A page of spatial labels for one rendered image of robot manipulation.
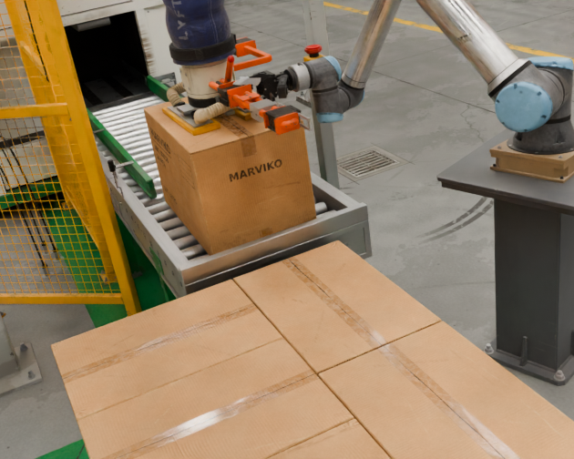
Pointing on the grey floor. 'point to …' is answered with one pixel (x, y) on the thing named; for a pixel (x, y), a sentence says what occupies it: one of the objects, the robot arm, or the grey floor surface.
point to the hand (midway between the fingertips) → (239, 95)
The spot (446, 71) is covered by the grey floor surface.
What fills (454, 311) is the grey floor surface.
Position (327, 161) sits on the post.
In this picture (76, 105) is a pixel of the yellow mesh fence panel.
